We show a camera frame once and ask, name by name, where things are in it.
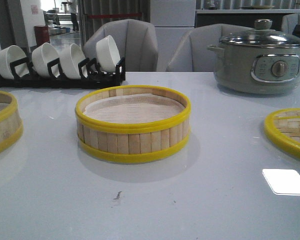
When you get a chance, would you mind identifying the yellow bamboo steamer lid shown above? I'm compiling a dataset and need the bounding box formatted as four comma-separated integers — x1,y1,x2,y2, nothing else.
263,108,300,159

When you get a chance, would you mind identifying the bamboo steamer basket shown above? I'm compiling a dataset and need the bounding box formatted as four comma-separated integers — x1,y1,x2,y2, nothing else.
75,85,191,164
0,90,24,153

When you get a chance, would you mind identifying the black bowl rack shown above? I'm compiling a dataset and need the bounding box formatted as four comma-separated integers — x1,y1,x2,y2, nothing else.
0,57,126,90

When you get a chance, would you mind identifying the grey chair middle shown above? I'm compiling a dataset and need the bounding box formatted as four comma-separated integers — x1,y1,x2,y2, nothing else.
166,23,250,72

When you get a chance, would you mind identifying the grey chair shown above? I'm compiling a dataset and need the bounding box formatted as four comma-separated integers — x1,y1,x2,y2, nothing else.
281,13,300,34
83,19,159,72
166,23,250,72

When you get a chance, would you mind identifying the white bowl right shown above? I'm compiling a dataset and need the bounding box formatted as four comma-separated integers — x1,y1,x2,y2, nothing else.
95,35,121,73

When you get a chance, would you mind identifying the white bowl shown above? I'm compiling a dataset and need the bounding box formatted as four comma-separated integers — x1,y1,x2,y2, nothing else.
95,35,121,73
31,42,59,78
59,43,86,79
0,45,26,80

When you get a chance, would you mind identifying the grey chair left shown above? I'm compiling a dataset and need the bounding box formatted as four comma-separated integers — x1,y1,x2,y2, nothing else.
83,19,159,72

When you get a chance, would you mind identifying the white drawer cabinet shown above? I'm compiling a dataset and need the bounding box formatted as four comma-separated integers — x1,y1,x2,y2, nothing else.
149,0,196,72

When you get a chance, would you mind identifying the dark counter cabinet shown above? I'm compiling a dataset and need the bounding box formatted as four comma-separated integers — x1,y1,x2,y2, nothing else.
194,9,300,30

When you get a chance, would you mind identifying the green electric cooking pot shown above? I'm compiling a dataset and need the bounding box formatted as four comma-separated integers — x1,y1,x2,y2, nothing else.
207,43,300,95

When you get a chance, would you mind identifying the person in background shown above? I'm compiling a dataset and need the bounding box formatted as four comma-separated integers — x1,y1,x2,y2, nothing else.
66,0,79,32

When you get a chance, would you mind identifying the red box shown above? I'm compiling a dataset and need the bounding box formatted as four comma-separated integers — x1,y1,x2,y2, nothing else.
33,25,50,47

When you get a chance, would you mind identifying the glass pot lid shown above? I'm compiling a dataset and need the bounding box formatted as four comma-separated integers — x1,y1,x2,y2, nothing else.
219,19,300,48

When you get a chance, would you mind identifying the white bowl far left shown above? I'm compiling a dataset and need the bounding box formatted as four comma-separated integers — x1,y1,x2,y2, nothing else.
0,45,26,80

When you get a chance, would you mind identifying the grey chair right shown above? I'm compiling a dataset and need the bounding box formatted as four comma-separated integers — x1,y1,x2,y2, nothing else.
281,13,300,34

